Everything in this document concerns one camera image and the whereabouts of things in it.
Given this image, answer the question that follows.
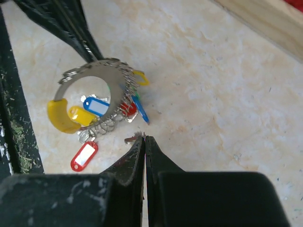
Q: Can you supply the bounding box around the wooden clothes rack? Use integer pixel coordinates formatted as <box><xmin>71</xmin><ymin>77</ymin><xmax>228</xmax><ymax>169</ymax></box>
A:
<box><xmin>215</xmin><ymin>0</ymin><xmax>303</xmax><ymax>63</ymax></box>

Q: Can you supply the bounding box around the blue key tag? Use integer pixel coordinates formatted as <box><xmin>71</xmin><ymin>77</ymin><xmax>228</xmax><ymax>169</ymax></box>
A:
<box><xmin>83</xmin><ymin>97</ymin><xmax>110</xmax><ymax>117</ymax></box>

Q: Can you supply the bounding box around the yellow key tag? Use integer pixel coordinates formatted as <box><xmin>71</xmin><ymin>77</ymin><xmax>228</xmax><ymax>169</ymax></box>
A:
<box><xmin>68</xmin><ymin>106</ymin><xmax>97</xmax><ymax>126</ymax></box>

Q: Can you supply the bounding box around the metal numbered key organiser ring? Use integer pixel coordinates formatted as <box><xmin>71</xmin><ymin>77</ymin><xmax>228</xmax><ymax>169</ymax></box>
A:
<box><xmin>46</xmin><ymin>57</ymin><xmax>151</xmax><ymax>144</ymax></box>

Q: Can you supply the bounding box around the red crumpled cloth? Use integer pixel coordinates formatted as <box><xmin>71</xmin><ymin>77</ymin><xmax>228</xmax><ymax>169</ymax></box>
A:
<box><xmin>285</xmin><ymin>0</ymin><xmax>303</xmax><ymax>12</ymax></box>

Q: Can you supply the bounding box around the black base frame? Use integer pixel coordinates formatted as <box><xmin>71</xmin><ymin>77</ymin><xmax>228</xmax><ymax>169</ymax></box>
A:
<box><xmin>0</xmin><ymin>15</ymin><xmax>44</xmax><ymax>180</ymax></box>

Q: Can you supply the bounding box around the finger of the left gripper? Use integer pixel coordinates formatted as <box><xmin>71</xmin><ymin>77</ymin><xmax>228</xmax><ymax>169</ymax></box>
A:
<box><xmin>14</xmin><ymin>0</ymin><xmax>93</xmax><ymax>62</ymax></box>
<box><xmin>56</xmin><ymin>0</ymin><xmax>104</xmax><ymax>61</ymax></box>

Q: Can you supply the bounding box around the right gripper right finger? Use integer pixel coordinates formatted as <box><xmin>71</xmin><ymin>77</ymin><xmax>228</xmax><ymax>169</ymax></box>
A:
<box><xmin>145</xmin><ymin>136</ymin><xmax>290</xmax><ymax>227</ymax></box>

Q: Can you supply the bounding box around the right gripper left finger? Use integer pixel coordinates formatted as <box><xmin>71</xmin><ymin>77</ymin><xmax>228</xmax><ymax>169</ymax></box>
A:
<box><xmin>0</xmin><ymin>136</ymin><xmax>145</xmax><ymax>227</ymax></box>

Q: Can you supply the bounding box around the red key tag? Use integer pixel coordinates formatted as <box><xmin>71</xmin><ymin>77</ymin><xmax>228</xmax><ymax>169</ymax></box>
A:
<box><xmin>70</xmin><ymin>141</ymin><xmax>98</xmax><ymax>172</ymax></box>

